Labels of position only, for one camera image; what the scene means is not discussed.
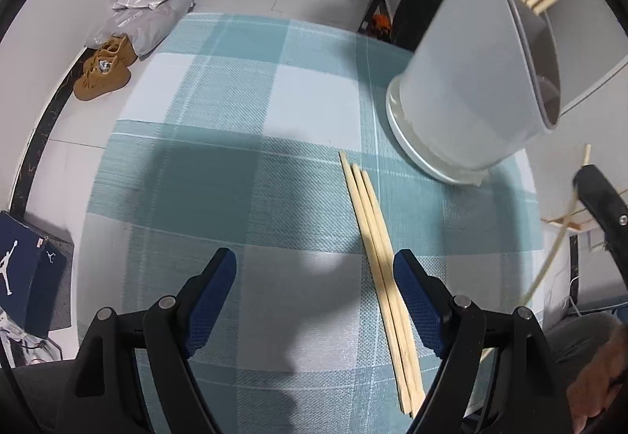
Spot person's right hand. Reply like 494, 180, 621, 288
566, 326, 628, 433

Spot teal checked tablecloth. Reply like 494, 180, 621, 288
78, 12, 545, 434

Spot grey white utensil holder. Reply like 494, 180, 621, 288
385, 0, 562, 184

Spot person's grey trousers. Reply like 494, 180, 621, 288
542, 309, 621, 396

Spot navy shoe box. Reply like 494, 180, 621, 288
0, 210, 74, 341

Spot white wardrobe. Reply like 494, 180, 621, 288
554, 0, 628, 118

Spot pale bamboo chopstick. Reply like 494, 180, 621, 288
360, 169, 427, 405
338, 150, 410, 412
521, 144, 592, 310
351, 162, 418, 416

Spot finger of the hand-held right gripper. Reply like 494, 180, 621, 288
573, 164, 628, 290

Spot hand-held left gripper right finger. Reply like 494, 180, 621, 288
393, 249, 575, 434

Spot tan suede shoe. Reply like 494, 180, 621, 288
73, 54, 132, 101
95, 36, 137, 67

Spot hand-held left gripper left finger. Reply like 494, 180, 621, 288
73, 248, 237, 434

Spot grey plastic parcel bag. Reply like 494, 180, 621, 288
84, 0, 190, 61

